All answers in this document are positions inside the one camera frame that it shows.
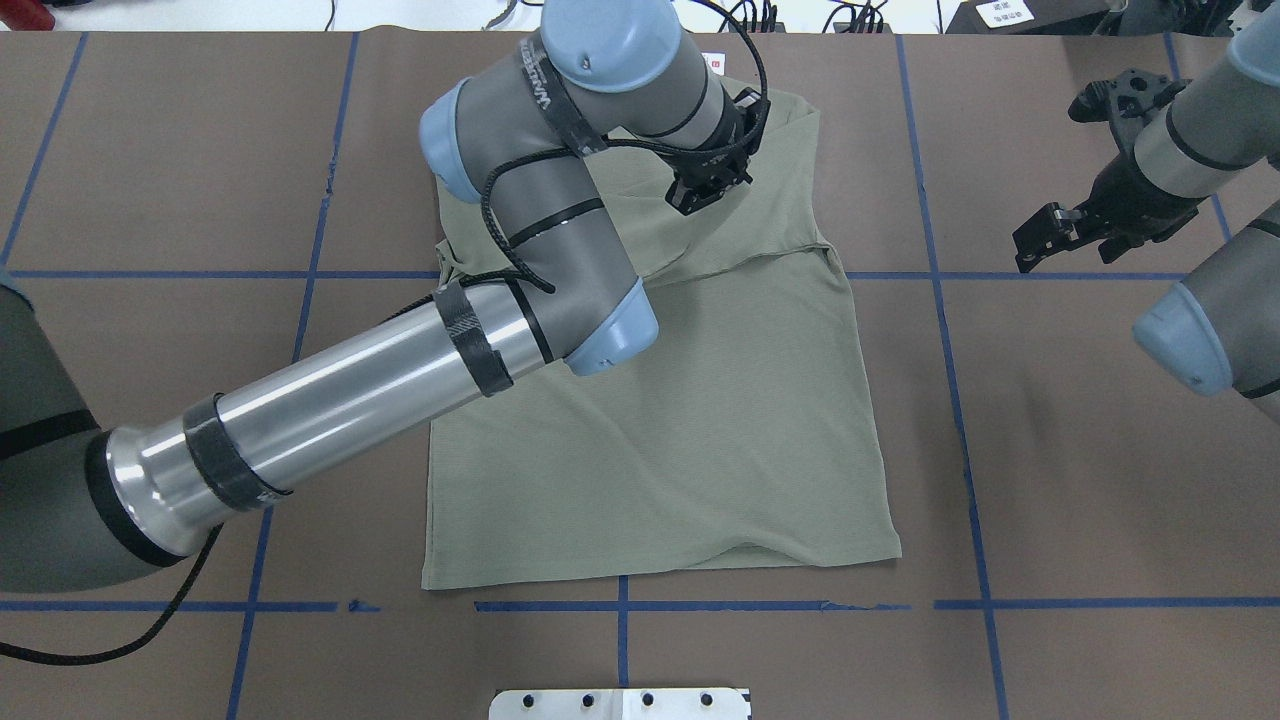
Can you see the olive green long-sleeve shirt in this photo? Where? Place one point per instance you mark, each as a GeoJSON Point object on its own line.
{"type": "Point", "coordinates": [743, 438]}

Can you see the white clothing tag card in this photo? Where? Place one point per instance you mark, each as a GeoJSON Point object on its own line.
{"type": "Point", "coordinates": [716, 61]}

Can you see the right robot arm grey silver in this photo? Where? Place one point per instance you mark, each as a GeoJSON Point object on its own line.
{"type": "Point", "coordinates": [1215, 330]}

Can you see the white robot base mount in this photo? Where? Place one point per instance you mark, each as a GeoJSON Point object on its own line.
{"type": "Point", "coordinates": [623, 703]}

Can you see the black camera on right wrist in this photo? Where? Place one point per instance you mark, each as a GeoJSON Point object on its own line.
{"type": "Point", "coordinates": [1133, 95]}

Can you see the black box with white label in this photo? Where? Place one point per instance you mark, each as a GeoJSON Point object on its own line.
{"type": "Point", "coordinates": [1006, 18]}

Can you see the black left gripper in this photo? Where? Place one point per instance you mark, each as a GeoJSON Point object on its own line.
{"type": "Point", "coordinates": [703, 187]}

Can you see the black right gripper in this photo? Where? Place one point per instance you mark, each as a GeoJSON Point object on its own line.
{"type": "Point", "coordinates": [1122, 197]}

